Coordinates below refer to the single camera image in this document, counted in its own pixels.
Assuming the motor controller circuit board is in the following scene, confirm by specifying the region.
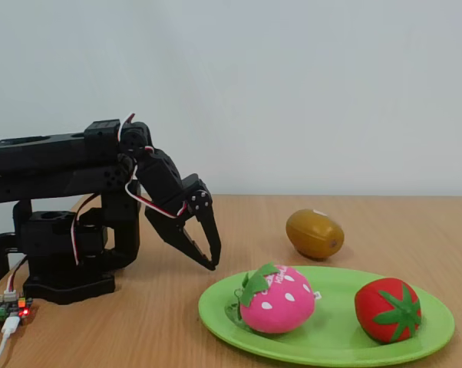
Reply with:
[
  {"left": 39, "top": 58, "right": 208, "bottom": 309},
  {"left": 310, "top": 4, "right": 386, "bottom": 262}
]
[{"left": 0, "top": 293, "right": 36, "bottom": 327}]

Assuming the red toy tomato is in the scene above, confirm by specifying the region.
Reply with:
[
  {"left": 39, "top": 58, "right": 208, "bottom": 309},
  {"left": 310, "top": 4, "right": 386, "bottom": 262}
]
[{"left": 354, "top": 277, "right": 423, "bottom": 344}]

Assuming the elbow servo wire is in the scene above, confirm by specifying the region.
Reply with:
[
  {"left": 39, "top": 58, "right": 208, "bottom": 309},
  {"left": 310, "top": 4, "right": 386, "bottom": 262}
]
[{"left": 117, "top": 112, "right": 137, "bottom": 143}]

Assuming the board servo wire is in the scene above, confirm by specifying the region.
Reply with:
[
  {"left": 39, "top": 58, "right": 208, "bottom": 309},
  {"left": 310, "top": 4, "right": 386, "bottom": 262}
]
[{"left": 3, "top": 255, "right": 29, "bottom": 302}]

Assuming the gripper servo wire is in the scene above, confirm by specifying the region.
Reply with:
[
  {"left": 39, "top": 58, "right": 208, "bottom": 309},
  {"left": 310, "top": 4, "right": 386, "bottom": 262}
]
[{"left": 124, "top": 145, "right": 189, "bottom": 220}]

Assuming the base servo wire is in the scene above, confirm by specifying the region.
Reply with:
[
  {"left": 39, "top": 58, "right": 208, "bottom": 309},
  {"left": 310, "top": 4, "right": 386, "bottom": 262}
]
[{"left": 71, "top": 192, "right": 101, "bottom": 266}]

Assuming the pink plush strawberry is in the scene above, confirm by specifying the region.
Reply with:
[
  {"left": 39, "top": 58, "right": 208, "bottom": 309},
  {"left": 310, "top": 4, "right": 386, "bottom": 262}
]
[{"left": 233, "top": 262, "right": 323, "bottom": 334}]

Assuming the green plastic plate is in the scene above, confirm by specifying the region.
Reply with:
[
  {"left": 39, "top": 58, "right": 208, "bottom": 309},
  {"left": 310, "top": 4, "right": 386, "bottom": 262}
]
[{"left": 197, "top": 265, "right": 456, "bottom": 367}]

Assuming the white USB cable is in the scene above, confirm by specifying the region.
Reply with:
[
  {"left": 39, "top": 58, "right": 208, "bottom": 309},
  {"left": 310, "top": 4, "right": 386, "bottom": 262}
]
[{"left": 0, "top": 315, "right": 24, "bottom": 368}]

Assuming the brown toy kiwi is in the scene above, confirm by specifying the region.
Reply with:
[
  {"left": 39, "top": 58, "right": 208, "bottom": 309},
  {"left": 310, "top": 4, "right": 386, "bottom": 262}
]
[{"left": 285, "top": 208, "right": 345, "bottom": 261}]

